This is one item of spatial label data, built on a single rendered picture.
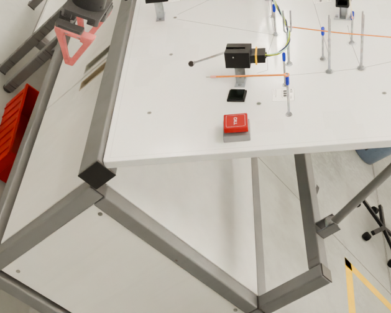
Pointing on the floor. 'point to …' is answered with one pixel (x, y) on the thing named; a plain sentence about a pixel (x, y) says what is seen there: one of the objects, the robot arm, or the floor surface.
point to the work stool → (385, 229)
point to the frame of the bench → (7, 253)
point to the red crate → (12, 132)
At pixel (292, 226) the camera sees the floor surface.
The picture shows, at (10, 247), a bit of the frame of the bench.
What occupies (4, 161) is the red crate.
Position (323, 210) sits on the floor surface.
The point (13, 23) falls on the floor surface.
